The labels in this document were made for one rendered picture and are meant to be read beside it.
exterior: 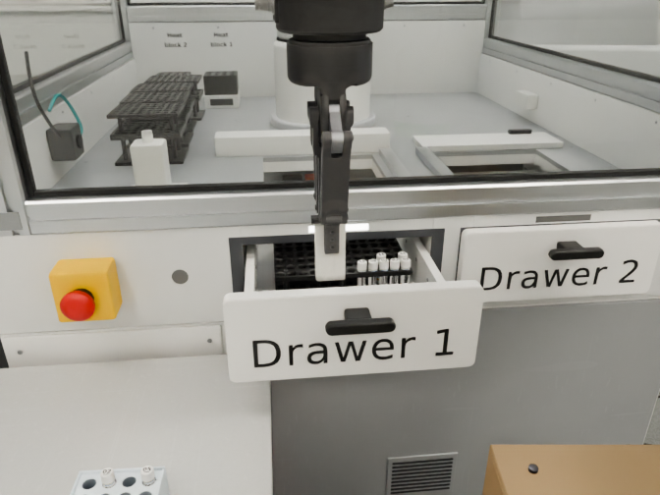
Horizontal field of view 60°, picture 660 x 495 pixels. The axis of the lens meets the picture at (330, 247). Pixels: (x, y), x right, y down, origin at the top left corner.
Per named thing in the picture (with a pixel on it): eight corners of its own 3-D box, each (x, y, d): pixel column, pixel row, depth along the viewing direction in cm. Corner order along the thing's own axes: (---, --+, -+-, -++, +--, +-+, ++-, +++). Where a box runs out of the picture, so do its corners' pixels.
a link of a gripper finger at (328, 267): (345, 215, 57) (346, 217, 56) (344, 276, 60) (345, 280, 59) (314, 216, 56) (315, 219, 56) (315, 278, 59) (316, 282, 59)
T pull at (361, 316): (396, 333, 60) (396, 321, 60) (325, 337, 60) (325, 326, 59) (389, 314, 64) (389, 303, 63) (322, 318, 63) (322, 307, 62)
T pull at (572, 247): (604, 258, 76) (606, 249, 76) (550, 261, 76) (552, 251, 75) (589, 247, 80) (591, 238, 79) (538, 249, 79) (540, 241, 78)
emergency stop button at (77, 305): (95, 323, 70) (89, 295, 68) (61, 325, 70) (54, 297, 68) (101, 310, 73) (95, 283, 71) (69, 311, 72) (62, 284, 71)
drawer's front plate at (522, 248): (648, 293, 84) (667, 224, 79) (458, 303, 81) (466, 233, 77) (641, 287, 86) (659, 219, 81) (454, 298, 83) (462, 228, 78)
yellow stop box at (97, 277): (115, 323, 73) (105, 273, 70) (56, 326, 72) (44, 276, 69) (124, 302, 78) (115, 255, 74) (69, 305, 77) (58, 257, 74)
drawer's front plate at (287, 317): (474, 366, 68) (485, 286, 63) (229, 383, 65) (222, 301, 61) (469, 357, 70) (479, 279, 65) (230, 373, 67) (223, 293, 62)
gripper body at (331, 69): (284, 30, 53) (288, 130, 57) (288, 40, 45) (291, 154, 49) (364, 29, 53) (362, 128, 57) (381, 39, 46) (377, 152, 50)
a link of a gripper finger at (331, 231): (338, 201, 55) (342, 213, 52) (338, 248, 57) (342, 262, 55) (323, 202, 55) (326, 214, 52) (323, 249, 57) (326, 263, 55)
